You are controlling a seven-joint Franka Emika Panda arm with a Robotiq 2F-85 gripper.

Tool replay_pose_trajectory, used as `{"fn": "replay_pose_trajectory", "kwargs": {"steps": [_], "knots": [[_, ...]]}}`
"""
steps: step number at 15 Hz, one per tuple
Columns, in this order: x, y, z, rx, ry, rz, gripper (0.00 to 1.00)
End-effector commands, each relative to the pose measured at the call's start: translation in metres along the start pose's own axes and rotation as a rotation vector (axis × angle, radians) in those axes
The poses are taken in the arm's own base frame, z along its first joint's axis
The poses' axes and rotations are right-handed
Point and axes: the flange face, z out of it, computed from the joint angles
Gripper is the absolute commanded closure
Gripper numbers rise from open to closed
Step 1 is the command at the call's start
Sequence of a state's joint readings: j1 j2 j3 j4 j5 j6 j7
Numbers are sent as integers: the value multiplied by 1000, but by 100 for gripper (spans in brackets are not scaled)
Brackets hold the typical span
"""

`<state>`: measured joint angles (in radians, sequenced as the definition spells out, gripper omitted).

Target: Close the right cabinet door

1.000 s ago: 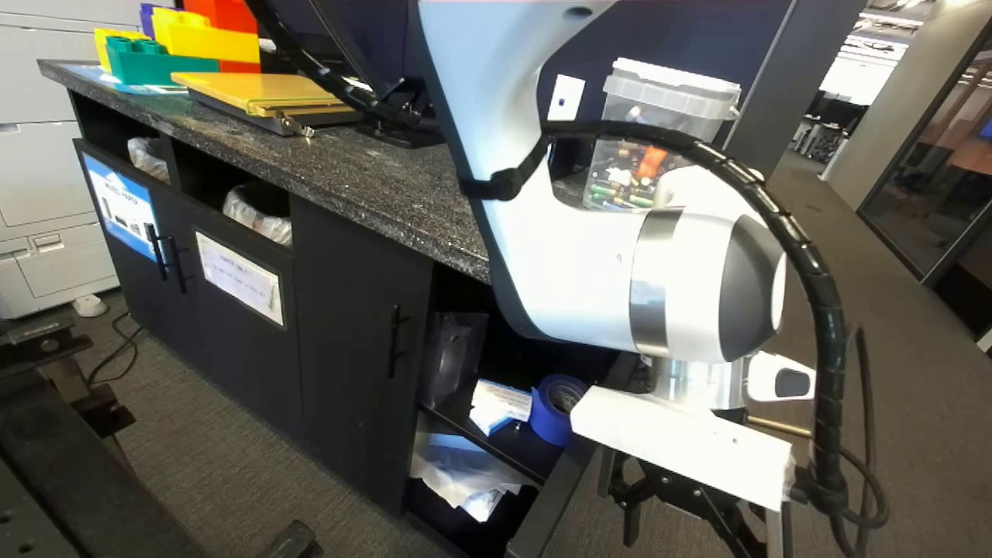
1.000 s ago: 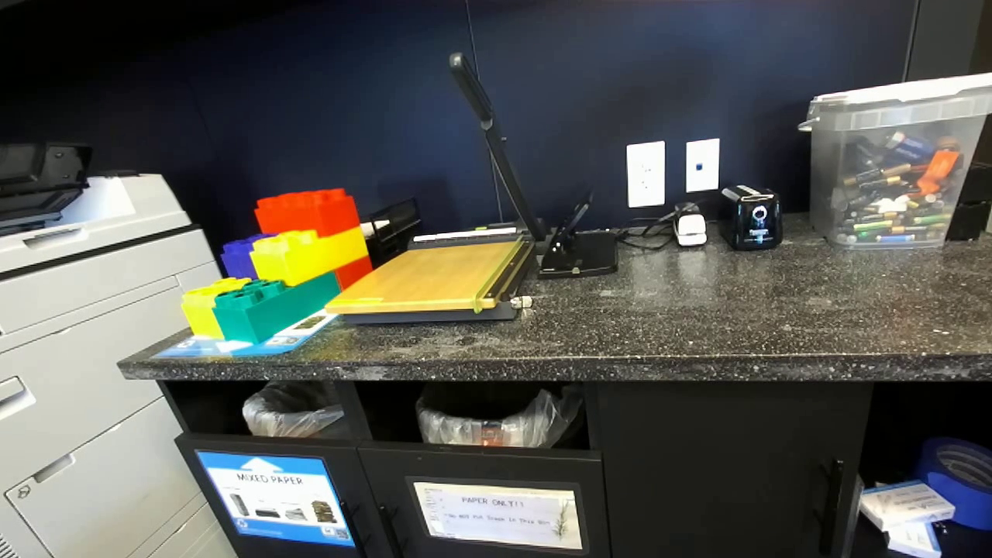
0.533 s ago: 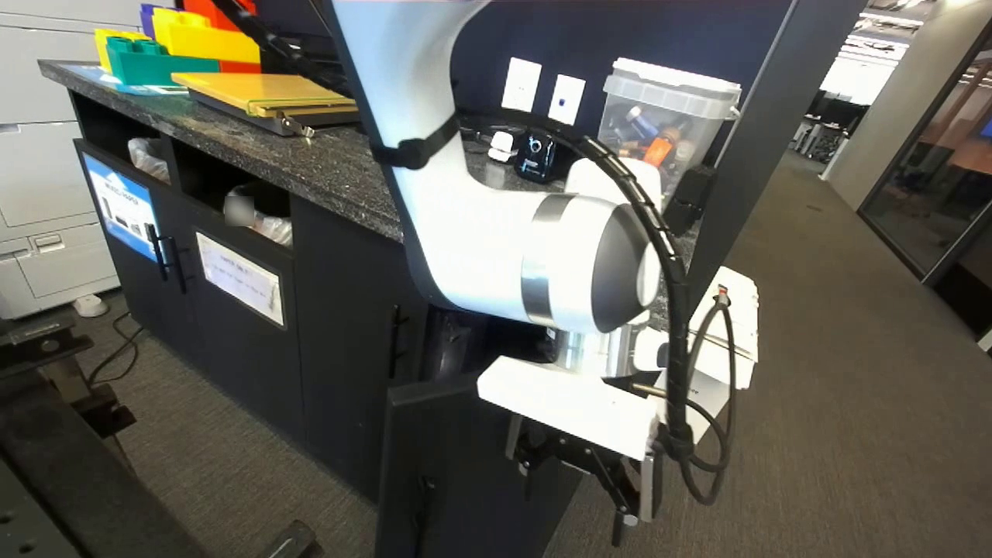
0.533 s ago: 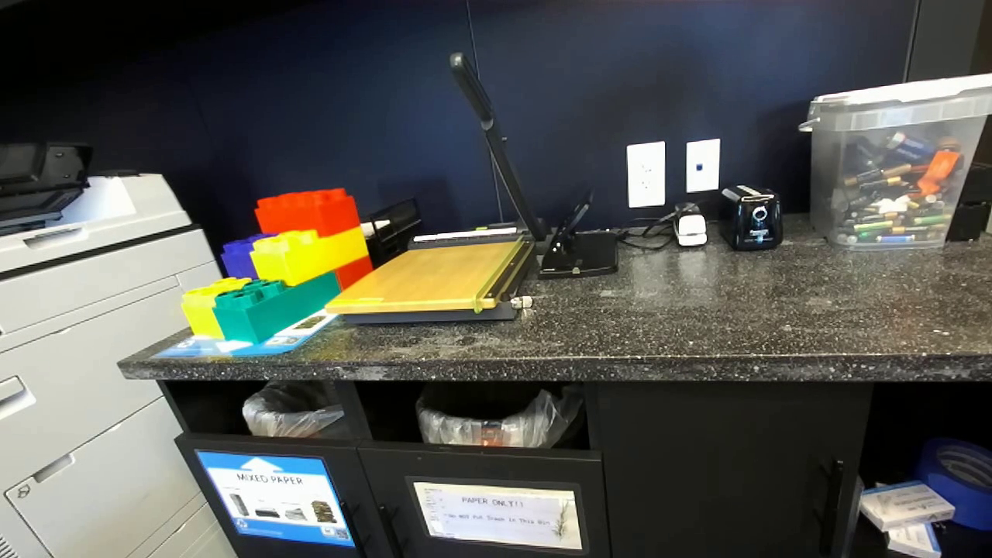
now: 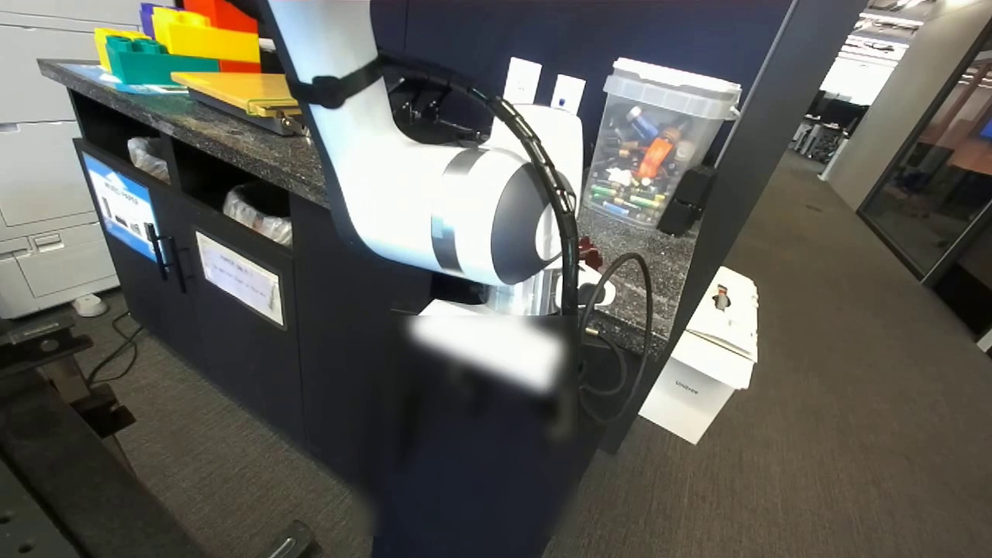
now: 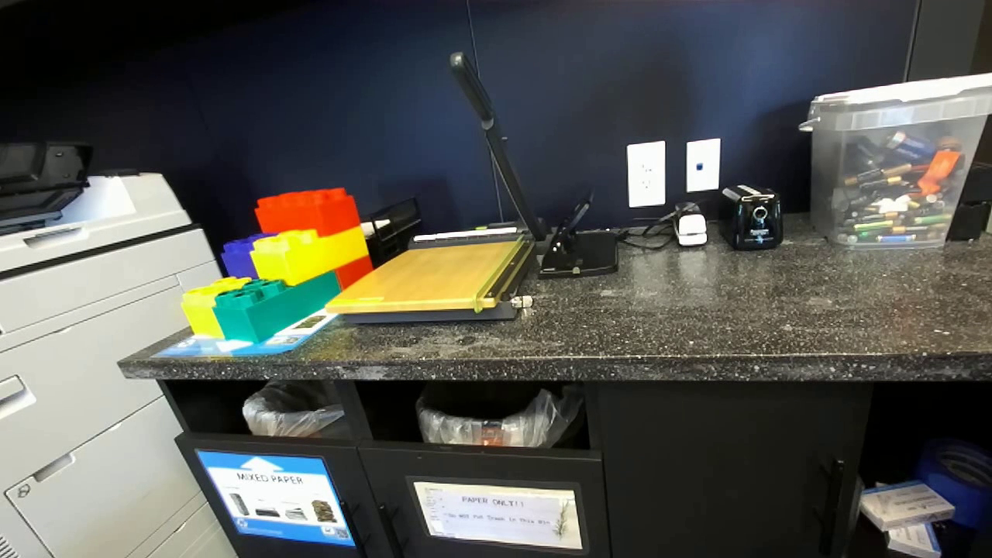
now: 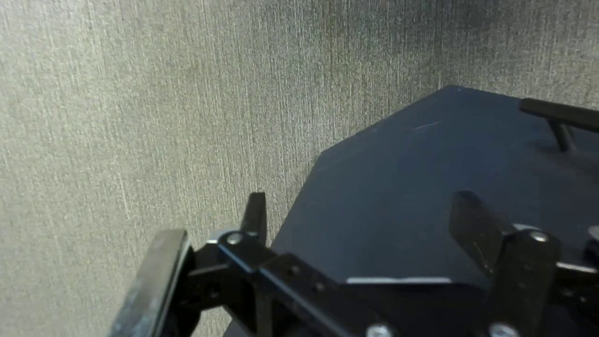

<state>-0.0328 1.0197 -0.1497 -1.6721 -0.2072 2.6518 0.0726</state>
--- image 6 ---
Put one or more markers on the large clear trash bag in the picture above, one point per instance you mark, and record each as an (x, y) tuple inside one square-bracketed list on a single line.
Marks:
[(499, 421)]

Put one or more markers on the short white wall plate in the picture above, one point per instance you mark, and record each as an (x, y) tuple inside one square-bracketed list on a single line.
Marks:
[(702, 164)]

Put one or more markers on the blue paper sheet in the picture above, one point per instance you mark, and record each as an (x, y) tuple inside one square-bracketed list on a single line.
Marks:
[(196, 344)]

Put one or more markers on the black cabinet with granite top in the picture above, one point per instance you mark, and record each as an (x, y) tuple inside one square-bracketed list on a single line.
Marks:
[(723, 310)]

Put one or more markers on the green building block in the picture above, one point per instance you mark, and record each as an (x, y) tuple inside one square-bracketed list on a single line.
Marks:
[(275, 305)]

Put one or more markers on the small white paper packet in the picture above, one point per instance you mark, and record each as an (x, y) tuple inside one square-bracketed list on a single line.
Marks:
[(917, 540)]

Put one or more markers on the purple building block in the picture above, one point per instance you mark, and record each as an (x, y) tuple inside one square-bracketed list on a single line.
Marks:
[(237, 255)]

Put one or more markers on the small clear trash bag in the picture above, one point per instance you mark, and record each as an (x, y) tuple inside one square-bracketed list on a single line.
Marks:
[(296, 413)]

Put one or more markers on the yellow paper cutter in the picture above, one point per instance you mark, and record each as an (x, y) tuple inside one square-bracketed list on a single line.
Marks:
[(437, 275)]

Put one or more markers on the white office printer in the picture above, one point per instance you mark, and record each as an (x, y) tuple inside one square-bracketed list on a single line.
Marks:
[(82, 391)]

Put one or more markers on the lime yellow building block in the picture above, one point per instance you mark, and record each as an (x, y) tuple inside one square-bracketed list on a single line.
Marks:
[(202, 306)]

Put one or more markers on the clear plastic bin with markers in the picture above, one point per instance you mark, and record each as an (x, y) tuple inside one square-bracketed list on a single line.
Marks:
[(895, 174)]

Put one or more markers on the red building block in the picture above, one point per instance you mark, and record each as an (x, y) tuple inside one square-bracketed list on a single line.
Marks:
[(309, 210)]

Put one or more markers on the black bin door, white label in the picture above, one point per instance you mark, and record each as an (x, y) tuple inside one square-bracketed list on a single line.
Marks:
[(499, 514)]

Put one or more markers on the white paper pack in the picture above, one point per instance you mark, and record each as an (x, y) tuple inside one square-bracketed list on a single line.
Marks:
[(907, 504)]

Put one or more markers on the small white charger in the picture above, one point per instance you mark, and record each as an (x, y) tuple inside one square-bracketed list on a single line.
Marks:
[(691, 227)]

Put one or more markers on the tall white wall plate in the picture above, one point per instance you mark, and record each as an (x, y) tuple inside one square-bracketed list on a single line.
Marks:
[(647, 174)]

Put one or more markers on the black bin door, blue label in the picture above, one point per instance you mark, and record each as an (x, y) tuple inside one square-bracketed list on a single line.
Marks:
[(279, 497)]

